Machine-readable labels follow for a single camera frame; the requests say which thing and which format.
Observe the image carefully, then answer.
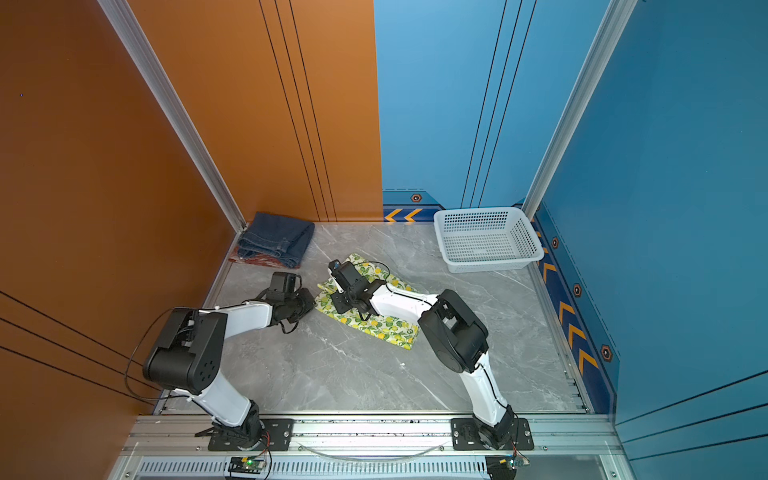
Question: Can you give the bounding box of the left green circuit board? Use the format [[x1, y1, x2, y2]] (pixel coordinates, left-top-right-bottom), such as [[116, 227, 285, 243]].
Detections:
[[227, 456, 269, 479]]

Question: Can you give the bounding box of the left aluminium corner post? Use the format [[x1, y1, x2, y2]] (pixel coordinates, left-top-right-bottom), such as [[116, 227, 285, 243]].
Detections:
[[98, 0, 246, 233]]

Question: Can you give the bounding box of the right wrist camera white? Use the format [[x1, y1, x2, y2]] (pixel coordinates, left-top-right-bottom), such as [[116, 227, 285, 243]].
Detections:
[[328, 260, 342, 276]]

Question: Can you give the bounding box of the right aluminium corner post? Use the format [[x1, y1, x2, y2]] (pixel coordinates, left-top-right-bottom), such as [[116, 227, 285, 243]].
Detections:
[[523, 0, 638, 220]]

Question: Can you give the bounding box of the aluminium corner post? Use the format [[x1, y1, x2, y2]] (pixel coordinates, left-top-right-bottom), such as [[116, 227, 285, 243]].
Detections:
[[523, 0, 638, 220], [98, 0, 246, 233]]

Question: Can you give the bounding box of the grey cable on rail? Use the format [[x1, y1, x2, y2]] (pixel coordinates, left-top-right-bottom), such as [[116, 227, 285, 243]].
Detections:
[[298, 444, 445, 463]]

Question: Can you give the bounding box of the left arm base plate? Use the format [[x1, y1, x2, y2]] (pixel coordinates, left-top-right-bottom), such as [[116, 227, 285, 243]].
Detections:
[[207, 418, 295, 453]]

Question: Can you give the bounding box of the right green circuit board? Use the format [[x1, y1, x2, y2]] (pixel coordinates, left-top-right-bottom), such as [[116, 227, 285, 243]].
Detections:
[[485, 456, 530, 480]]

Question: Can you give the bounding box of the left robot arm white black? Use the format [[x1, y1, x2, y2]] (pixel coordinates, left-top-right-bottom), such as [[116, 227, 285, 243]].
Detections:
[[143, 272, 315, 451]]

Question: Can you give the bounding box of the aluminium front rail frame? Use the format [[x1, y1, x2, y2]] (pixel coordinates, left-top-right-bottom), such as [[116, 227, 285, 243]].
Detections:
[[109, 412, 634, 479]]

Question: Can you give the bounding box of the red plaid skirt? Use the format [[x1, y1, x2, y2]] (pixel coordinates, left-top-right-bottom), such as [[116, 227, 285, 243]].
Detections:
[[228, 252, 284, 268]]

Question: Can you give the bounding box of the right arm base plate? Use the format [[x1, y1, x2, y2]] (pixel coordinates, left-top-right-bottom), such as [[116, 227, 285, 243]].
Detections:
[[450, 417, 535, 452]]

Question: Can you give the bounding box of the lemon print skirt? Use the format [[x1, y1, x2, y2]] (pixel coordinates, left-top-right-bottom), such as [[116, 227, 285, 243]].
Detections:
[[315, 253, 420, 350]]

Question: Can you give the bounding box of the green circuit board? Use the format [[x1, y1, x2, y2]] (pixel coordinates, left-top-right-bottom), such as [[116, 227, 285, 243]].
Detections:
[[227, 456, 269, 479], [485, 456, 530, 480]]

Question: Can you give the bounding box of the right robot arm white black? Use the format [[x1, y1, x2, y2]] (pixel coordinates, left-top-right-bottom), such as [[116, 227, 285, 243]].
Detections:
[[328, 260, 516, 450]]

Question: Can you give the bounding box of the white plastic laundry basket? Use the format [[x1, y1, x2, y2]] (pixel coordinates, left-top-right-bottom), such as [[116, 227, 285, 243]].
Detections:
[[433, 207, 545, 274]]

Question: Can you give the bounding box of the dark blue denim skirt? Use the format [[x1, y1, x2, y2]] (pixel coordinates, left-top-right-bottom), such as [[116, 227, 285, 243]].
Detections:
[[237, 212, 315, 268]]

